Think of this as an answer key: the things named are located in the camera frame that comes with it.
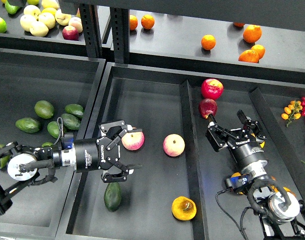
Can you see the green avocado centre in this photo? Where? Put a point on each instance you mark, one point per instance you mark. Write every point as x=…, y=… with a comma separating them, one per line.
x=53, y=129

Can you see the dark red apple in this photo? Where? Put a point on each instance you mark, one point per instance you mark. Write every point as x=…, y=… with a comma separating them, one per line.
x=207, y=107

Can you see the small orange right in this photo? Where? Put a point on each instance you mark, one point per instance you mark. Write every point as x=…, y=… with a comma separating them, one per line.
x=260, y=49

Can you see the orange under shelf edge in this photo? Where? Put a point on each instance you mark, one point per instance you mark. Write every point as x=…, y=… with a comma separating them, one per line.
x=238, y=24

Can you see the green avocado lower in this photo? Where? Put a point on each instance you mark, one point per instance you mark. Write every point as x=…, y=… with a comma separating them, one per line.
x=47, y=144

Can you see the orange front right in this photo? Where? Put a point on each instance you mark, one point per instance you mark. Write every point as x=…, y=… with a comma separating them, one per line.
x=249, y=55

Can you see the orange on shelf centre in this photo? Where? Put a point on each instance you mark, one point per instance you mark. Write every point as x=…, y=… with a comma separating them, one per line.
x=208, y=42

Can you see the pale yellow pear centre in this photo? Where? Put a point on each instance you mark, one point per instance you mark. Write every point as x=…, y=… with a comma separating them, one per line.
x=48, y=19

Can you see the green avocado top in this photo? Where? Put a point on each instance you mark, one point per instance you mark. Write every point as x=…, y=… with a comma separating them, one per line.
x=44, y=109

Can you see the bright red apple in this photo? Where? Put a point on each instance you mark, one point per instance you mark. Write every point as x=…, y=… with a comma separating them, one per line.
x=212, y=88

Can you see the large orange on shelf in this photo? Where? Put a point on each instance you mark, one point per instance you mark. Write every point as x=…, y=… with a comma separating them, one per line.
x=252, y=33

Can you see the green avocado middle right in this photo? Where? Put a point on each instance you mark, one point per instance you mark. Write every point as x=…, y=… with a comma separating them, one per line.
x=70, y=121

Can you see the red apple on shelf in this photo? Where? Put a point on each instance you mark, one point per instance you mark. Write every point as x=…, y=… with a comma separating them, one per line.
x=70, y=33

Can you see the black shelf post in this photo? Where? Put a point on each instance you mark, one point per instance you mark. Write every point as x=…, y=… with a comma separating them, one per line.
x=119, y=24

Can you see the orange behind post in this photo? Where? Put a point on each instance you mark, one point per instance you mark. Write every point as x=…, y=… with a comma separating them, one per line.
x=133, y=22

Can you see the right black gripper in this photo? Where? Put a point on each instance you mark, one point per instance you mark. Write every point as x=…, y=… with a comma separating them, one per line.
x=248, y=155

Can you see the pale yellow pear right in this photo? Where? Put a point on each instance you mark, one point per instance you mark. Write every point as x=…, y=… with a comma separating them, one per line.
x=62, y=18

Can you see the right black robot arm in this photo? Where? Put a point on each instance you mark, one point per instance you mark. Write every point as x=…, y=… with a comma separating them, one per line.
x=281, y=215

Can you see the yellow lemon on shelf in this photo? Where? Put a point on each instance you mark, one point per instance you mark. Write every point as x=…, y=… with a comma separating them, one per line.
x=50, y=10

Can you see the yellow pear with stem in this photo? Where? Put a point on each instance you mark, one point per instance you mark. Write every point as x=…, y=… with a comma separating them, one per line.
x=262, y=144

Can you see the green avocado upper right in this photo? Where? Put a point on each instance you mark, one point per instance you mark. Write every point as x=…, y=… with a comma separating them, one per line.
x=75, y=109

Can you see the orange cherry tomato bunch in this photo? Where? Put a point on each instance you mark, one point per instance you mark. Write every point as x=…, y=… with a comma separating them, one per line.
x=292, y=112

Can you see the pale peach on shelf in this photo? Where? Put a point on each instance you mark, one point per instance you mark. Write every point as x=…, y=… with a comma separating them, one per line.
x=77, y=23

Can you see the pink yellow apple left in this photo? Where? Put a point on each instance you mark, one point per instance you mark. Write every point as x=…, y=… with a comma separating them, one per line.
x=133, y=140

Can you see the pink yellow apple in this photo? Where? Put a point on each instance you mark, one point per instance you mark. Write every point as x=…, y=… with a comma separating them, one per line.
x=173, y=145
x=133, y=140

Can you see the pink yellow apple right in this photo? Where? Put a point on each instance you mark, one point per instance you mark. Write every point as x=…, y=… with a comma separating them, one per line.
x=173, y=145

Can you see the green avocado left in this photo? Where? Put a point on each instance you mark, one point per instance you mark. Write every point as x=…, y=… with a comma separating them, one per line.
x=28, y=125

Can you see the dark green avocado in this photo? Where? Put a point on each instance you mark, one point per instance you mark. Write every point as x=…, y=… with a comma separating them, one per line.
x=112, y=196

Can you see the pale yellow pear front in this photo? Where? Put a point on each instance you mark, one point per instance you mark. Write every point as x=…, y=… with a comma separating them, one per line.
x=38, y=29

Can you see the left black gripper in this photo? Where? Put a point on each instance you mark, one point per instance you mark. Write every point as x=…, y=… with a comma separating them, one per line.
x=104, y=153

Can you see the black tray divider left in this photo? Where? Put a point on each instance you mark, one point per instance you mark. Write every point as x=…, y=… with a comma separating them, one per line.
x=196, y=193

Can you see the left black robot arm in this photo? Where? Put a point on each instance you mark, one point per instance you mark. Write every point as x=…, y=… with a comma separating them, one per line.
x=36, y=166

